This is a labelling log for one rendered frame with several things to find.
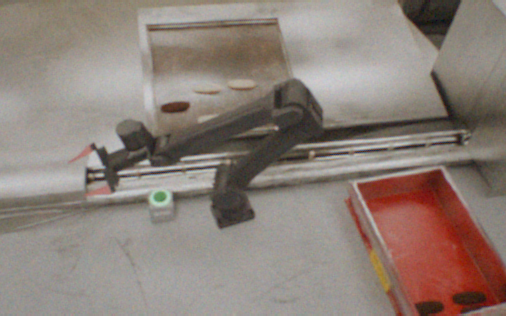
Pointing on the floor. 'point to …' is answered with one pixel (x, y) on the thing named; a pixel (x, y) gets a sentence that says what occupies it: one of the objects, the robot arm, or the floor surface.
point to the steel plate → (85, 80)
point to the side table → (231, 254)
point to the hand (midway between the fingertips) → (79, 178)
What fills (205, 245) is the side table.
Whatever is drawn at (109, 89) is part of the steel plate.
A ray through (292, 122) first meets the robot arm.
